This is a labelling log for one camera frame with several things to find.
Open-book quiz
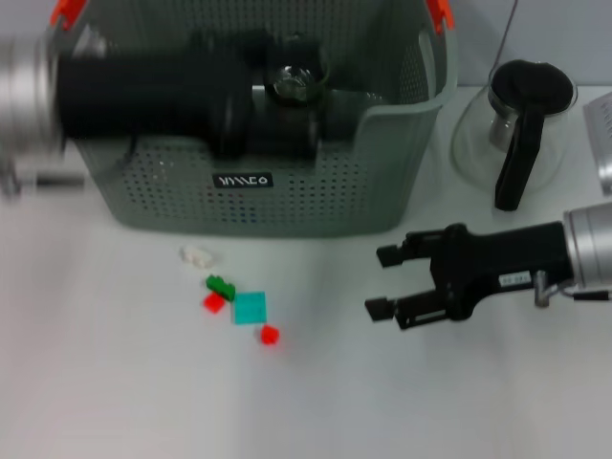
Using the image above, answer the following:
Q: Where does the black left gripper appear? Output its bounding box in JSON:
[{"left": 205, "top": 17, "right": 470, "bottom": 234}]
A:
[{"left": 55, "top": 31, "right": 331, "bottom": 162}]

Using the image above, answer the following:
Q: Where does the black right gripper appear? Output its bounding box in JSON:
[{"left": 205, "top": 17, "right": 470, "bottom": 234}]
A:
[{"left": 363, "top": 222, "right": 570, "bottom": 331}]

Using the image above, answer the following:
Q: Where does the teal square toy brick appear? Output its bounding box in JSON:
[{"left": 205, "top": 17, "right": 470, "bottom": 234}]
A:
[{"left": 232, "top": 290, "right": 268, "bottom": 326}]

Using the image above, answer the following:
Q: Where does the dark green toy brick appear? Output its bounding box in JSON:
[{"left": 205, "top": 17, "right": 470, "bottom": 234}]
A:
[{"left": 205, "top": 274, "right": 237, "bottom": 303}]

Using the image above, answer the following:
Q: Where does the grey-green perforated storage basket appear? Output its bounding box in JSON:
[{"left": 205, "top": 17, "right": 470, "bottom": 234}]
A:
[{"left": 36, "top": 0, "right": 460, "bottom": 240}]

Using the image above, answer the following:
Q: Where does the translucent clear toy brick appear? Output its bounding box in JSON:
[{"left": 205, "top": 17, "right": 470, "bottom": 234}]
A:
[{"left": 180, "top": 245, "right": 217, "bottom": 270}]

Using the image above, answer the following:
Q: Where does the glass pitcher with black lid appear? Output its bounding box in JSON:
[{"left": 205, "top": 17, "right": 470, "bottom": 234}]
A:
[{"left": 451, "top": 60, "right": 579, "bottom": 212}]

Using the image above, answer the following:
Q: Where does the right gripper cable with plug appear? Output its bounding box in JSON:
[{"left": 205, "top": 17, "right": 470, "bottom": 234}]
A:
[{"left": 534, "top": 270, "right": 612, "bottom": 307}]

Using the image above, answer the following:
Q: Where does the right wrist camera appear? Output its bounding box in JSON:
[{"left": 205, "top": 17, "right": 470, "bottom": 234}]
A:
[{"left": 582, "top": 93, "right": 612, "bottom": 195}]

